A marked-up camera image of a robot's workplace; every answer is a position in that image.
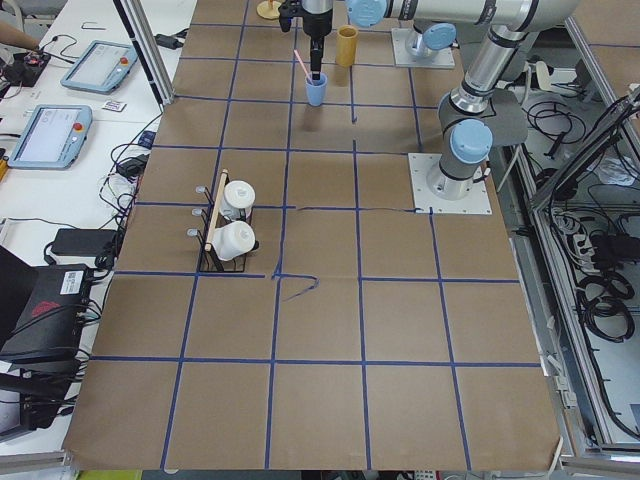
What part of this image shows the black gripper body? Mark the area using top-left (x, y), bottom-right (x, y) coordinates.
top-left (301, 0), bottom-right (334, 39)

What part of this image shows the light blue plastic cup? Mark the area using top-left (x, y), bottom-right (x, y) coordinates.
top-left (305, 72), bottom-right (328, 107)

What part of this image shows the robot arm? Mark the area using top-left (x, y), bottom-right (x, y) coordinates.
top-left (346, 1), bottom-right (578, 200)

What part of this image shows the wooden cup tree stand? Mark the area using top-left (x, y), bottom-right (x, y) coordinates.
top-left (256, 0), bottom-right (282, 20)

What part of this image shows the bamboo chopstick holder cup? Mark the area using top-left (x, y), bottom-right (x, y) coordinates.
top-left (335, 25), bottom-right (359, 68)

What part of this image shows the white mug far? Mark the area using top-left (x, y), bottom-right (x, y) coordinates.
top-left (220, 180), bottom-right (256, 221)

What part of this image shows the white mug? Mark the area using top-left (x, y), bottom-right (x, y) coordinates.
top-left (213, 221), bottom-right (259, 261)
top-left (220, 180), bottom-right (256, 221)

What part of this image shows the teach pendant far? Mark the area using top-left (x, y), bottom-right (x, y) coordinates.
top-left (60, 40), bottom-right (138, 94)

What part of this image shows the teach pendant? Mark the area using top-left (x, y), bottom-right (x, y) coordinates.
top-left (60, 40), bottom-right (138, 94)
top-left (8, 104), bottom-right (93, 170)

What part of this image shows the white mug near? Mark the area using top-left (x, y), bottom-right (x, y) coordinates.
top-left (213, 221), bottom-right (259, 261)

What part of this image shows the teach pendant near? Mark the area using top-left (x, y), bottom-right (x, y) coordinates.
top-left (8, 104), bottom-right (93, 170)

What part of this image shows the black power adapter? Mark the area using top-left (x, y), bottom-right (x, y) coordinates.
top-left (43, 228), bottom-right (118, 270)

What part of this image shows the black computer box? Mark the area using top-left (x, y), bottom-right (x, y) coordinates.
top-left (1, 248), bottom-right (94, 364)

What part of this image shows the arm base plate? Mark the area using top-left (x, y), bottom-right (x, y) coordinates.
top-left (408, 153), bottom-right (492, 215)
top-left (391, 28), bottom-right (455, 69)

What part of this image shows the aluminium frame post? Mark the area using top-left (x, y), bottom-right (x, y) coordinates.
top-left (113, 0), bottom-right (175, 106)

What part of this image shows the black wire mug rack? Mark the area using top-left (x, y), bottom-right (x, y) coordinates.
top-left (187, 175), bottom-right (260, 273)

